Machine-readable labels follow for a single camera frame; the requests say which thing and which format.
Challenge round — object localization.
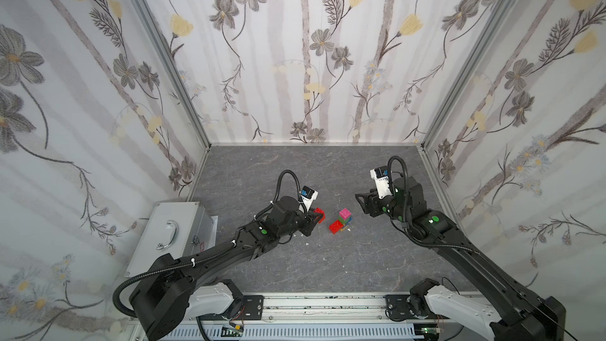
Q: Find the small red lego brick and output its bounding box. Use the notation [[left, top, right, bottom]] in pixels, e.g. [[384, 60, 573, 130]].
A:
[[314, 208, 326, 224]]

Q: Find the pink lego brick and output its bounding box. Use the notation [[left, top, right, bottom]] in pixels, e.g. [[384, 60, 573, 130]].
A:
[[339, 208, 351, 220]]

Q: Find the long red lego brick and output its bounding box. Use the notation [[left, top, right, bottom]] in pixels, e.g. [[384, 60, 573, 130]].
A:
[[329, 220, 344, 235]]

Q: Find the green lego brick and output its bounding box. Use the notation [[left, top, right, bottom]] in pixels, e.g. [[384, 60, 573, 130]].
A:
[[339, 217, 352, 227]]

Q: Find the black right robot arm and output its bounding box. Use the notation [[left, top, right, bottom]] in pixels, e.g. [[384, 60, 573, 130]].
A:
[[355, 177, 566, 340]]

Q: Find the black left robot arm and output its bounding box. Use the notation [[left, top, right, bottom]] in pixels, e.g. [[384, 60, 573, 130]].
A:
[[113, 197, 325, 340]]

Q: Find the grey metal control box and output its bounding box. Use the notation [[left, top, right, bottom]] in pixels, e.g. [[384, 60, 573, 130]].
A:
[[125, 202, 218, 278]]

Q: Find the small green circuit board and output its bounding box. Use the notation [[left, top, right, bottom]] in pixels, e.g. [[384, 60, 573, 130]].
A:
[[221, 325, 244, 338]]

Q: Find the black corrugated cable conduit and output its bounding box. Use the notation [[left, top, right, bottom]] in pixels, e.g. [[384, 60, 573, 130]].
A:
[[112, 241, 238, 318]]

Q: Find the aluminium frame rail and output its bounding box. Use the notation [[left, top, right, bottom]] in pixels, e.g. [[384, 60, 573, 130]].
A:
[[188, 291, 474, 328]]

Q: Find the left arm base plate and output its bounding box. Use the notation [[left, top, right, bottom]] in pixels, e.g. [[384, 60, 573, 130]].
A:
[[227, 295, 265, 321]]

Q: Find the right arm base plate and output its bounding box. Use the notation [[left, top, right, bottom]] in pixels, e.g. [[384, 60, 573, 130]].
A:
[[385, 294, 428, 322]]

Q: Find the white slotted cable duct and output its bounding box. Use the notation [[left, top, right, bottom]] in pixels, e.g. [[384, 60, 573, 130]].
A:
[[160, 324, 426, 341]]

